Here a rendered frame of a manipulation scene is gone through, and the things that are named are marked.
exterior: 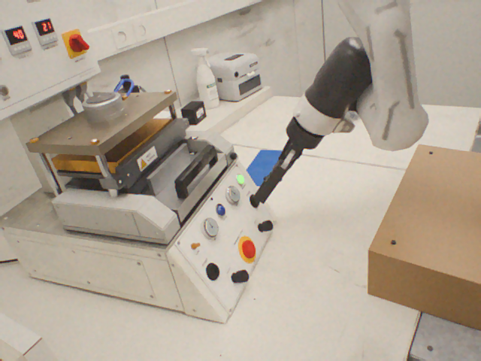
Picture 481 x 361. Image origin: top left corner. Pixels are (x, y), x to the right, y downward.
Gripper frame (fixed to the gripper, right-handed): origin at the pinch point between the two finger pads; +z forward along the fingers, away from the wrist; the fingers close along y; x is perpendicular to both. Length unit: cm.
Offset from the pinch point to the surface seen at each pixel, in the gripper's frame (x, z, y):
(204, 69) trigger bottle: -45, 21, -72
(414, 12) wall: 29, -15, -222
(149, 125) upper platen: -29.4, -2.3, 5.3
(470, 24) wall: 61, -26, -214
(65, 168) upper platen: -36.8, 5.1, 21.7
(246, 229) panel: 0.9, 6.1, 8.4
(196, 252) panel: -5.6, 2.5, 24.0
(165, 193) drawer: -16.9, -0.3, 18.1
